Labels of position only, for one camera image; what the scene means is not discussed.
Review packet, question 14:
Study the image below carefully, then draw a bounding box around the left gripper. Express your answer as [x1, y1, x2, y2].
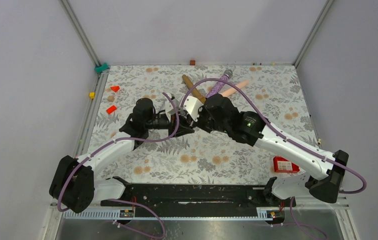
[145, 111, 195, 138]

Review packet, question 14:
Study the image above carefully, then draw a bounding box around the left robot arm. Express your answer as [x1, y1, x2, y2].
[48, 96, 203, 213]

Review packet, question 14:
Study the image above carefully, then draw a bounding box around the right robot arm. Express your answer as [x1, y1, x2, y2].
[181, 94, 349, 206]

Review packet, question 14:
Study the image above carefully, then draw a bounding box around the floral table mat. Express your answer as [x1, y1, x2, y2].
[88, 65, 317, 185]

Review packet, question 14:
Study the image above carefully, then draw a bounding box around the purple glitter microphone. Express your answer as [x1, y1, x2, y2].
[205, 69, 233, 98]

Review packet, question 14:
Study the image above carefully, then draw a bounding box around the pink microphone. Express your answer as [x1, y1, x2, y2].
[221, 80, 250, 99]

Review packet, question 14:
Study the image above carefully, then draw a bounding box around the gold microphone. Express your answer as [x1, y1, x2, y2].
[181, 74, 206, 104]

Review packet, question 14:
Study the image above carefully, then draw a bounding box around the beige small block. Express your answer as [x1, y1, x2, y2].
[107, 95, 115, 103]

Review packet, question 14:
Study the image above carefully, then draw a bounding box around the red triangle block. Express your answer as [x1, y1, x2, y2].
[110, 85, 120, 93]

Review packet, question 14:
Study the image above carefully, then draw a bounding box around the red box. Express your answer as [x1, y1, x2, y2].
[273, 156, 300, 174]

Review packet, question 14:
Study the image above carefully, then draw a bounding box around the yellow cube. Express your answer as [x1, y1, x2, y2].
[89, 92, 96, 100]

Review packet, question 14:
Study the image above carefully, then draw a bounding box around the teal corner clip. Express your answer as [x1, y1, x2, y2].
[94, 62, 110, 74]

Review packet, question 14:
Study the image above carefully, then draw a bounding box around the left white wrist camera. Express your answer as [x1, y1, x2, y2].
[164, 96, 179, 123]

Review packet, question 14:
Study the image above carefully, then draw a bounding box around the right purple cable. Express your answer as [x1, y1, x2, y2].
[179, 78, 367, 239]

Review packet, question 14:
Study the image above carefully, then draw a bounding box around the purple cable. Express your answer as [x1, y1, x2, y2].
[179, 78, 367, 239]
[109, 199, 167, 240]
[57, 92, 181, 213]

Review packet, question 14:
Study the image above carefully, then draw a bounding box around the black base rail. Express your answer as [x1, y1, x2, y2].
[100, 177, 291, 218]

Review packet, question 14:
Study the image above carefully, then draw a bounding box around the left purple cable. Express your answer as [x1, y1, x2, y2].
[57, 92, 181, 213]

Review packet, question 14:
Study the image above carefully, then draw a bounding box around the bottom purple cable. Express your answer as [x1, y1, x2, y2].
[109, 199, 167, 240]

